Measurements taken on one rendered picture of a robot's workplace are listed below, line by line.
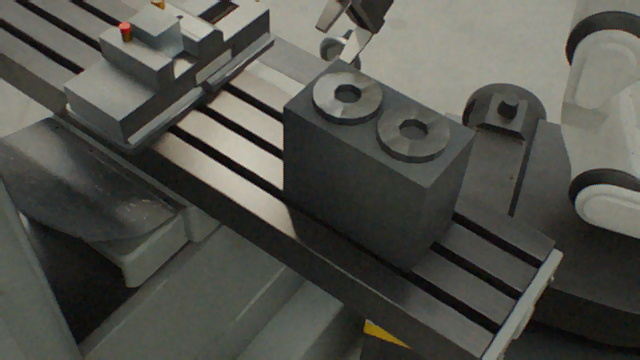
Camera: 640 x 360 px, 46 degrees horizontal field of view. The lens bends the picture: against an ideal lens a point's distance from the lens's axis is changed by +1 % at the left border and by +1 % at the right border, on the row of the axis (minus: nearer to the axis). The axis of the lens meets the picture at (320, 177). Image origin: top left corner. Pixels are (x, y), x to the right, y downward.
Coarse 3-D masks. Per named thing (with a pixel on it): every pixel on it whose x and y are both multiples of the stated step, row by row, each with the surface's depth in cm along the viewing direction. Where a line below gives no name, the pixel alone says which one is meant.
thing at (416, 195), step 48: (336, 96) 96; (384, 96) 97; (288, 144) 100; (336, 144) 93; (384, 144) 90; (432, 144) 90; (288, 192) 107; (336, 192) 100; (384, 192) 93; (432, 192) 90; (384, 240) 100; (432, 240) 104
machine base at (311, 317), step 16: (304, 288) 185; (320, 288) 185; (288, 304) 182; (304, 304) 182; (320, 304) 183; (336, 304) 183; (272, 320) 179; (288, 320) 179; (304, 320) 180; (320, 320) 180; (336, 320) 182; (352, 320) 187; (256, 336) 176; (272, 336) 177; (288, 336) 177; (304, 336) 177; (320, 336) 178; (336, 336) 183; (352, 336) 192; (256, 352) 174; (272, 352) 174; (288, 352) 174; (304, 352) 175; (320, 352) 179; (336, 352) 186
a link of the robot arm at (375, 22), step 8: (352, 0) 108; (360, 0) 108; (368, 0) 109; (376, 0) 112; (384, 0) 113; (392, 0) 115; (352, 8) 114; (360, 8) 109; (368, 8) 110; (376, 8) 112; (384, 8) 114; (352, 16) 116; (360, 16) 113; (368, 16) 111; (376, 16) 113; (384, 16) 115; (360, 24) 118; (368, 24) 115; (376, 24) 114; (376, 32) 116
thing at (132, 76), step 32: (192, 0) 127; (224, 0) 128; (224, 32) 122; (256, 32) 127; (96, 64) 116; (128, 64) 114; (160, 64) 110; (192, 64) 117; (224, 64) 124; (96, 96) 112; (128, 96) 112; (160, 96) 114; (192, 96) 120; (96, 128) 115; (128, 128) 111; (160, 128) 115
